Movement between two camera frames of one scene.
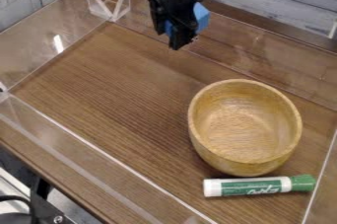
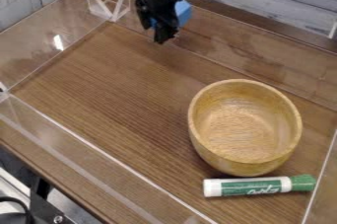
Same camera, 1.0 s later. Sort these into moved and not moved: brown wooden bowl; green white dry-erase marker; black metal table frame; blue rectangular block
Moved: blue rectangular block
Not moved: black metal table frame; brown wooden bowl; green white dry-erase marker
